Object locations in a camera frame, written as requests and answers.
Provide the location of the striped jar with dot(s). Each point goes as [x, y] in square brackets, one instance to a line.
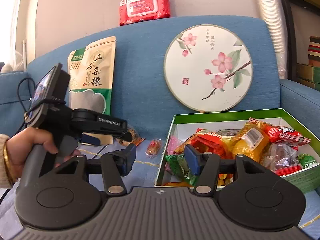
[314, 52]

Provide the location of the yellow chips packet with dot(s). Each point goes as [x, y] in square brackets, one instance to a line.
[223, 180]

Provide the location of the green snack packet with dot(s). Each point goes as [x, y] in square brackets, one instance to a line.
[178, 167]
[307, 161]

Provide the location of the orange edged snack packet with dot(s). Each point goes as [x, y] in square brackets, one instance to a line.
[137, 136]

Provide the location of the black metal shelf rack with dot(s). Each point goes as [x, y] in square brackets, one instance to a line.
[287, 17]

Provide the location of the gold bangle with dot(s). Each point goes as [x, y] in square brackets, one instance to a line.
[6, 155]

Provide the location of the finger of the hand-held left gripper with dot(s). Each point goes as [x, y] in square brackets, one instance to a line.
[126, 136]
[91, 140]

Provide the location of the green cardboard box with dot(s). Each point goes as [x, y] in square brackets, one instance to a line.
[310, 182]

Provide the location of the round floral fan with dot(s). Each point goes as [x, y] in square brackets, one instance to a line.
[200, 80]

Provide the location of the small red wrapped candy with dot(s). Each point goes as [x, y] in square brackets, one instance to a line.
[153, 148]

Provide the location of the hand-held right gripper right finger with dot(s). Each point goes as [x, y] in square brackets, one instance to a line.
[192, 158]

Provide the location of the pink clear snack packet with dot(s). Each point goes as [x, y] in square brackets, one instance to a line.
[173, 145]

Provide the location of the person's left hand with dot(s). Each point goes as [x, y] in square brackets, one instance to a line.
[27, 145]

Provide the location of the red trimmed dates packet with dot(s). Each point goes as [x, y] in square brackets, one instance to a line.
[280, 157]

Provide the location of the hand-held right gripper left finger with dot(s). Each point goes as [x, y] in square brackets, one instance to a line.
[130, 160]

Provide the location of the beige green grain pouch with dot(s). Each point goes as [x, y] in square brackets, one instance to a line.
[95, 62]

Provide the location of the red checked snack packet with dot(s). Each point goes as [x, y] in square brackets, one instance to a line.
[282, 132]

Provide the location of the person's left forearm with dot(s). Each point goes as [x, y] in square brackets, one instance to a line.
[3, 177]

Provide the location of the dark brown snack packet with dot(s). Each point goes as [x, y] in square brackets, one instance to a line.
[227, 132]

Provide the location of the red wet wipes pack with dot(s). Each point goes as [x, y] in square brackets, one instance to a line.
[145, 7]

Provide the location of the red orange snack packet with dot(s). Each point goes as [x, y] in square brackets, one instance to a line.
[212, 140]

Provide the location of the stack of green cartons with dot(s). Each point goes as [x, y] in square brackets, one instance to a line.
[308, 76]

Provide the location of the tall white cup stack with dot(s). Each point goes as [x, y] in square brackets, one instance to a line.
[271, 30]

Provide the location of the blue cushion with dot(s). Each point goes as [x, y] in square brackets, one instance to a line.
[10, 97]

